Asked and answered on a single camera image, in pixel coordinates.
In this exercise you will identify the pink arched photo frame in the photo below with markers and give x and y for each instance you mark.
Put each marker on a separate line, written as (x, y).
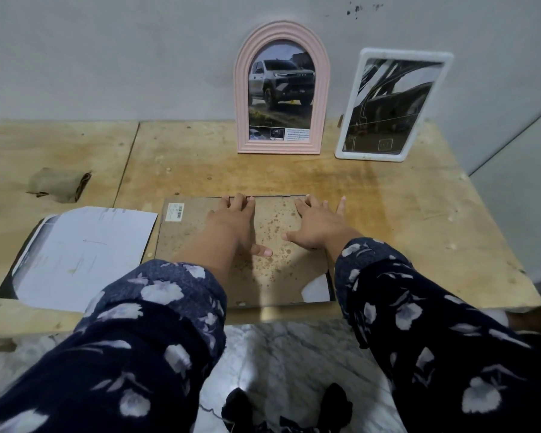
(241, 108)

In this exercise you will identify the person's right hand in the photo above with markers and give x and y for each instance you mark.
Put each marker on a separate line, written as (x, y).
(324, 225)

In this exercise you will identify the person's left hand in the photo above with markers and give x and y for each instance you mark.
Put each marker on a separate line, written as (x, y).
(234, 220)

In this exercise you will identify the person's right forearm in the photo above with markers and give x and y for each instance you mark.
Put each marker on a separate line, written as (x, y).
(433, 333)

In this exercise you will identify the brown rectangular backing board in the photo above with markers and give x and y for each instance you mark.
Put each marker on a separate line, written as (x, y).
(194, 241)

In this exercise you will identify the grey framed Intelli Nusa sign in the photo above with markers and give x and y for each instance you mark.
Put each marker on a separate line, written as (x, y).
(330, 290)

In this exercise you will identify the white picture frame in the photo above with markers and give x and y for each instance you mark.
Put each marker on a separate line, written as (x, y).
(369, 156)

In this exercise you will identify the person's left forearm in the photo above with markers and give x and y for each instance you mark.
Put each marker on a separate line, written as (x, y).
(117, 347)

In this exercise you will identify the dark print sheet face-down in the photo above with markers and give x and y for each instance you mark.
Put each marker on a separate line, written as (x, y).
(85, 257)

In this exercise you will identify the person's dark clothing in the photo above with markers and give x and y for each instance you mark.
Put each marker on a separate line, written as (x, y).
(239, 405)

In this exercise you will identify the brown wiping cloth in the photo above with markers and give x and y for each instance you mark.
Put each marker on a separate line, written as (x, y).
(56, 184)

